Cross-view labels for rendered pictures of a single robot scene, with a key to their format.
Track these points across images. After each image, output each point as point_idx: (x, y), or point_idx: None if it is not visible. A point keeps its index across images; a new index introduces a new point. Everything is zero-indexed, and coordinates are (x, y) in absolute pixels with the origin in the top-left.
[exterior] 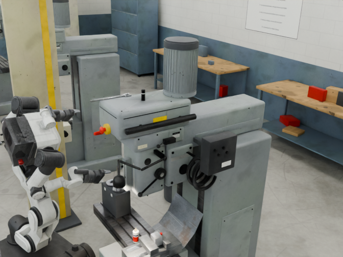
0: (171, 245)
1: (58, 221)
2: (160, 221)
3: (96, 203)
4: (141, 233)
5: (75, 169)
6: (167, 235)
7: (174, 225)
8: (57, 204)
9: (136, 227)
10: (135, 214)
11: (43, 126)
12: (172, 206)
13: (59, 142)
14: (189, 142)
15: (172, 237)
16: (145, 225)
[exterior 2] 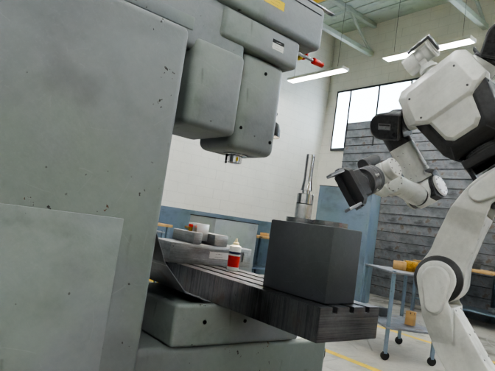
0: (169, 238)
1: (421, 311)
2: (183, 288)
3: (372, 306)
4: (224, 271)
5: (377, 155)
6: (175, 241)
7: (151, 268)
8: (426, 268)
9: (237, 275)
10: (250, 283)
11: None
12: (156, 247)
13: (400, 99)
14: None
15: (166, 239)
16: (218, 274)
